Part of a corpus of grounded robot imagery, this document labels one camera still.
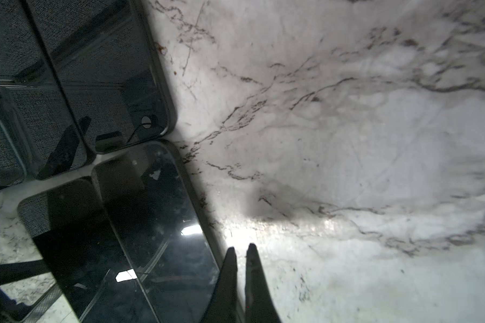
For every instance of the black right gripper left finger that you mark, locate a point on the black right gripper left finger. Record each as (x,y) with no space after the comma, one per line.
(223,303)

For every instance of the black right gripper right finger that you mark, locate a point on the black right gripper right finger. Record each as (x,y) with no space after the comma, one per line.
(259,306)

